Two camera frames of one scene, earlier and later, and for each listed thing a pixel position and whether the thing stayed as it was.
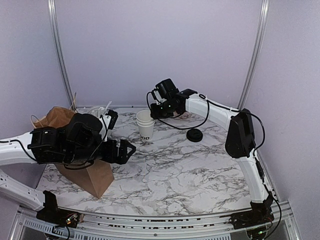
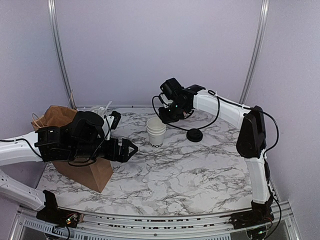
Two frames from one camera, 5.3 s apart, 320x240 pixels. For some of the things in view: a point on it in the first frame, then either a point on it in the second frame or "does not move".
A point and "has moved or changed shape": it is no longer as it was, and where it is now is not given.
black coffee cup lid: x=194 y=135 does not move
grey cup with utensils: x=96 y=111 does not move
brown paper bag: x=96 y=178 has moved or changed shape
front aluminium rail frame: x=268 y=222 does not move
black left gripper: x=111 y=157 does not move
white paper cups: x=145 y=123 to x=156 y=128
